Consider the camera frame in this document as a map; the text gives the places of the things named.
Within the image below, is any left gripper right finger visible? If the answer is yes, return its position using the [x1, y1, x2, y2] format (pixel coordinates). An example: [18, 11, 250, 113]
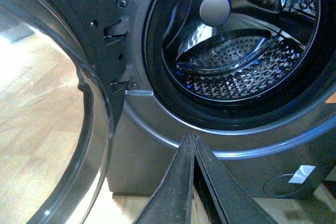
[193, 134, 276, 223]

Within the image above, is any washing machine door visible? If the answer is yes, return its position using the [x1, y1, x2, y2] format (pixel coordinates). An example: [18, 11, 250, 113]
[1, 0, 125, 223]

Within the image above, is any grey front-load washing machine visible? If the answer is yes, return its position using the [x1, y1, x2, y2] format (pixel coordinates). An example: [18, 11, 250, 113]
[107, 0, 335, 199]

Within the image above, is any orange warning sticker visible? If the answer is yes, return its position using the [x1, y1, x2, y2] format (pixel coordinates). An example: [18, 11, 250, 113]
[325, 93, 336, 104]

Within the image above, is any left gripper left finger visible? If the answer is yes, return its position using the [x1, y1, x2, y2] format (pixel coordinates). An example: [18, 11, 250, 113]
[134, 134, 195, 224]

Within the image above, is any white tape piece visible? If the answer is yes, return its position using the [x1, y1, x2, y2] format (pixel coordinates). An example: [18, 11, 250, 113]
[288, 165, 316, 184]

